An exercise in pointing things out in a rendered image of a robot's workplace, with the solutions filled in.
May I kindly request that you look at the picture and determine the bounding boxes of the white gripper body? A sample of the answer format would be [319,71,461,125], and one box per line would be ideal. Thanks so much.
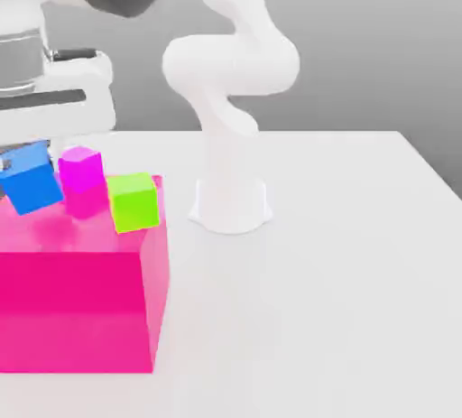
[0,72,117,149]

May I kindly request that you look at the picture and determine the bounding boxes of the small blue cube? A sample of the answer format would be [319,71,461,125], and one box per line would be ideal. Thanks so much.
[0,139,66,217]

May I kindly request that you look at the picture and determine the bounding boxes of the small magenta cube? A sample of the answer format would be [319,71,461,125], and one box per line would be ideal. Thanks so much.
[57,145,110,221]

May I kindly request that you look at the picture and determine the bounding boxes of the small green cube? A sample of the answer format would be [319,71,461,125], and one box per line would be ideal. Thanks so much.
[106,172,162,235]

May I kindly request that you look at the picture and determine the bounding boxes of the large pink box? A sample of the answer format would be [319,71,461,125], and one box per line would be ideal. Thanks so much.
[0,173,171,376]

